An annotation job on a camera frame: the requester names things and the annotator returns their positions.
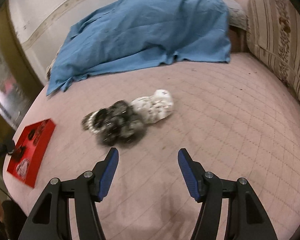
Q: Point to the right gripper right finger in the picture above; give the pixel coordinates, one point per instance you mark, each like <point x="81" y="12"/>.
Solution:
<point x="246" y="217"/>

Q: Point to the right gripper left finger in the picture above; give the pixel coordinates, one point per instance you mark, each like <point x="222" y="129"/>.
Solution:
<point x="50" y="216"/>

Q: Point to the black grey organza scrunchie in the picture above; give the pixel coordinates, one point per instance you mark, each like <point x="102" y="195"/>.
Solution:
<point x="118" y="123"/>

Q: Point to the white dotted scrunchie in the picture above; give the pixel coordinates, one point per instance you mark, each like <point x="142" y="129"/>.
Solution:
<point x="155" y="107"/>

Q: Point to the black feather hair clip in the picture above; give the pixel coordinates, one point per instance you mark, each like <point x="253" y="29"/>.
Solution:
<point x="18" y="152"/>

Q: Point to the red plaid scrunchie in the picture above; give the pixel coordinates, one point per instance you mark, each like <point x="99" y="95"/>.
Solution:
<point x="22" y="168"/>

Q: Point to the red tray box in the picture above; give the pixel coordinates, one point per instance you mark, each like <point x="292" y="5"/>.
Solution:
<point x="34" y="153"/>

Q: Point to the red dotted scrunchie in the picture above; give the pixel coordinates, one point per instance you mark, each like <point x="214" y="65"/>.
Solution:
<point x="35" y="134"/>

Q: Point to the pink quilted bedspread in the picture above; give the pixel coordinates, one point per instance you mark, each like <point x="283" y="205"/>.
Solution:
<point x="236" y="119"/>

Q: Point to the striped beige pillow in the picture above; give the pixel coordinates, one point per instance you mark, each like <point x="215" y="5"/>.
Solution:
<point x="273" y="36"/>

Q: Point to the blue cloth sheet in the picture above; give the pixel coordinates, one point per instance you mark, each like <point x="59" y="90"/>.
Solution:
<point x="129" y="35"/>

